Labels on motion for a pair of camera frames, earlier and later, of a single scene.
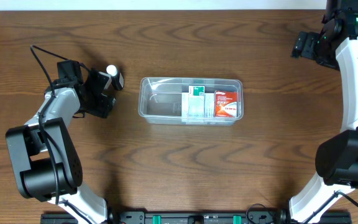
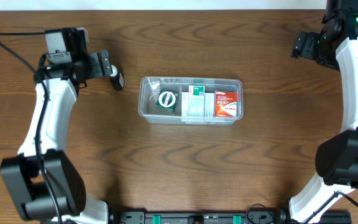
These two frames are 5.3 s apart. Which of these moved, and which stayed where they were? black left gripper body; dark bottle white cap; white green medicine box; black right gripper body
Moved: black left gripper body
Stayed: white green medicine box; dark bottle white cap; black right gripper body
